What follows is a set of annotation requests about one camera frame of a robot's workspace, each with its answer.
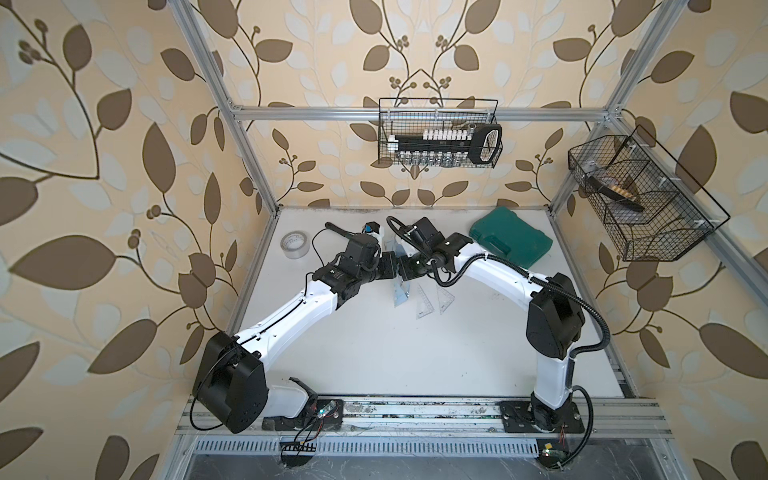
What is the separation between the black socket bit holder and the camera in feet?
2.71

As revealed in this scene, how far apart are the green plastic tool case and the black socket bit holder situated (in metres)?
0.30

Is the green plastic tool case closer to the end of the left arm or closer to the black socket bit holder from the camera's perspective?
the black socket bit holder

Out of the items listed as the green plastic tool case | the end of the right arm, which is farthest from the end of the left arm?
the green plastic tool case

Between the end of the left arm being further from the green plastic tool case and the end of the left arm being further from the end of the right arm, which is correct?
the green plastic tool case

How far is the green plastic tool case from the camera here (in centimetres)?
105

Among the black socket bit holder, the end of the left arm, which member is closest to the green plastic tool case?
the black socket bit holder
